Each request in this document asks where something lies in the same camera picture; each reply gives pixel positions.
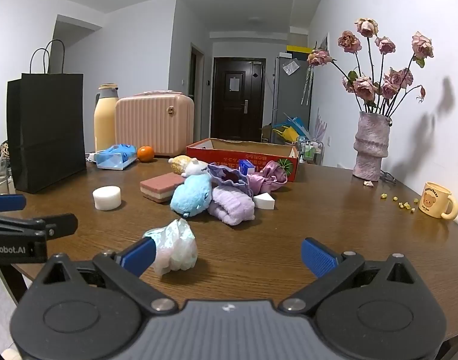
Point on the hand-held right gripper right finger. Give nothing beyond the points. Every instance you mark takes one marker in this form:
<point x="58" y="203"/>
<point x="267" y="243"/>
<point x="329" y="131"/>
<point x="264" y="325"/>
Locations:
<point x="319" y="257"/>

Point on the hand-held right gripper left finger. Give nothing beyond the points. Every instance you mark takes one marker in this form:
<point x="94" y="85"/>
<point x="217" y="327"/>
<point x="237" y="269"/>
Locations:
<point x="138" y="255"/>

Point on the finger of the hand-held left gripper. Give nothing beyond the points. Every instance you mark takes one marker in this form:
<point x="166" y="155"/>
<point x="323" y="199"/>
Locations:
<point x="7" y="202"/>
<point x="60" y="225"/>

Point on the white plastic bag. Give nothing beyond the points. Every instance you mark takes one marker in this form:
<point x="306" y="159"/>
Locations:
<point x="176" y="247"/>

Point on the pink and cream layered sponge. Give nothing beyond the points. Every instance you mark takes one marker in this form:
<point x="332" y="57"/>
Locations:
<point x="159" y="187"/>

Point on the purple fluffy sock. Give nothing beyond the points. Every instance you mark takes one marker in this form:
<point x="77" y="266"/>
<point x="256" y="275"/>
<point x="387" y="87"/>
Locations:
<point x="232" y="206"/>

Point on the cream plush toy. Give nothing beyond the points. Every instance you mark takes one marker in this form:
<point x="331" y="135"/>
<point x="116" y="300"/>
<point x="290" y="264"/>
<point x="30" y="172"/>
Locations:
<point x="187" y="165"/>

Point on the purple knitted cloth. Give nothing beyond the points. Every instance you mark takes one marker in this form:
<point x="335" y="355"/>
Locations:
<point x="229" y="174"/>

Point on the red cardboard box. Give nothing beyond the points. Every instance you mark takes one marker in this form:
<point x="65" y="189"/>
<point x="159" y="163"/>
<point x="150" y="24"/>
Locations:
<point x="221" y="156"/>

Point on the white round sponge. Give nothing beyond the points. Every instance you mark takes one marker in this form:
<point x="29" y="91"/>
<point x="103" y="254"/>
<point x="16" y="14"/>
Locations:
<point x="107" y="198"/>

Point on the white wedge sponge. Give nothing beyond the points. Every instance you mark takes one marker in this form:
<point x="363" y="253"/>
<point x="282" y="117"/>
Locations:
<point x="264" y="201"/>

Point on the blue plush toy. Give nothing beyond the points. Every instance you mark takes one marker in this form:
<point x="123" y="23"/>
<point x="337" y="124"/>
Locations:
<point x="191" y="195"/>

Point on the black paper bag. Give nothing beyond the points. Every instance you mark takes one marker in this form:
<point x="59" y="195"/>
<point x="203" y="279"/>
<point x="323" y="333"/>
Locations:
<point x="45" y="131"/>

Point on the blue tissue pack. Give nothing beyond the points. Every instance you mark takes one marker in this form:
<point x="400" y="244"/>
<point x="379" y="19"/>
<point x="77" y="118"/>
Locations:
<point x="116" y="156"/>

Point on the scattered yellow crumbs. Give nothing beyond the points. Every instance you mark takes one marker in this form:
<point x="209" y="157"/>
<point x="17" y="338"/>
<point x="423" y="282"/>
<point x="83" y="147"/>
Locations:
<point x="383" y="195"/>

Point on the orange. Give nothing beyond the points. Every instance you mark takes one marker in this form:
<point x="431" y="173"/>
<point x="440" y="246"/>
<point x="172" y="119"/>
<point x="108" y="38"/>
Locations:
<point x="146" y="153"/>

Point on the white trolley with bottles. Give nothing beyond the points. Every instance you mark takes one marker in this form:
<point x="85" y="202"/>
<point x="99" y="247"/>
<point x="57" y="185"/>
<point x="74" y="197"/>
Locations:
<point x="309" y="152"/>

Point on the black eyeglasses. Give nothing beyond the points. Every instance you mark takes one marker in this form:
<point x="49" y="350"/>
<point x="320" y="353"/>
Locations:
<point x="388" y="177"/>

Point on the yellow bottle with grey lid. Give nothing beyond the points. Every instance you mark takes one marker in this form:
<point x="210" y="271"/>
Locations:
<point x="105" y="123"/>

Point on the small blue box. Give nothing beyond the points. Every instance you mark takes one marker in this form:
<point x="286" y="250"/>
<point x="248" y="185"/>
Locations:
<point x="247" y="165"/>

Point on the pink textured vase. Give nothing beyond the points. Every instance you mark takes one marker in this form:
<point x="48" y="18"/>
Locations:
<point x="369" y="146"/>

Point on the cream bear mug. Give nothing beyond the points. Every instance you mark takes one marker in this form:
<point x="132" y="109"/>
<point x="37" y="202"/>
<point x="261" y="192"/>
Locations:
<point x="433" y="200"/>

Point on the pink ribbed suitcase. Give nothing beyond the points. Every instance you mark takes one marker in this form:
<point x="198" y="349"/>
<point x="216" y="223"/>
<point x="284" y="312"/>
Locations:
<point x="153" y="127"/>

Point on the pile of blue yellow bags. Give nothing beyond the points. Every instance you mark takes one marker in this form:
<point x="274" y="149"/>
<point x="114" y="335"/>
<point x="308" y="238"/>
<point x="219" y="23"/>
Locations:
<point x="289" y="129"/>

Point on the brown cardboard carton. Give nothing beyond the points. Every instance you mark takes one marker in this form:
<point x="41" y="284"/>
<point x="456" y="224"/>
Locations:
<point x="267" y="133"/>

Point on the grey refrigerator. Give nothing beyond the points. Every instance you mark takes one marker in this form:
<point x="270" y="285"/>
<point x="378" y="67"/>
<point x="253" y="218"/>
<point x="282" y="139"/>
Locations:
<point x="289" y="97"/>

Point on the dark brown door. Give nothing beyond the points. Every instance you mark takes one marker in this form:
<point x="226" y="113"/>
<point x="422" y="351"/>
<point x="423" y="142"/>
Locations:
<point x="229" y="112"/>

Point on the white folded umbrella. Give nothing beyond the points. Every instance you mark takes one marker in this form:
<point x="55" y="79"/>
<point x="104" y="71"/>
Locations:
<point x="307" y="86"/>

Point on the dark side doorway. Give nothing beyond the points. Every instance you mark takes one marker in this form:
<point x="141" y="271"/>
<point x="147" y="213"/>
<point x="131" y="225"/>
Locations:
<point x="197" y="93"/>

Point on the bunch of dried pink roses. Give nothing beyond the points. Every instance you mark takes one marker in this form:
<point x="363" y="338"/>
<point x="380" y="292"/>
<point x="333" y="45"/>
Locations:
<point x="366" y="86"/>

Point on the clear plastic bag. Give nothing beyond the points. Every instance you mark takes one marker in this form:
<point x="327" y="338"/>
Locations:
<point x="291" y="67"/>

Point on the white paper notice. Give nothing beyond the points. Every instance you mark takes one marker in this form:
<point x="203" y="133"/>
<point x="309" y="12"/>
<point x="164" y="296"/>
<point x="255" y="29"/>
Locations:
<point x="234" y="84"/>

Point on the yellow flat box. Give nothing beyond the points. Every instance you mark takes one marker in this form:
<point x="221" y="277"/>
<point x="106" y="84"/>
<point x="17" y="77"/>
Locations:
<point x="299" y="48"/>

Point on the purple wall decal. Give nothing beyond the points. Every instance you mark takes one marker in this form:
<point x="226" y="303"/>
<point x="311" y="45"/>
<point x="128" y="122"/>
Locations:
<point x="321" y="125"/>

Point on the wall picture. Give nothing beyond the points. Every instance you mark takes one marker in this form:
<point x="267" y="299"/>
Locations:
<point x="325" y="41"/>

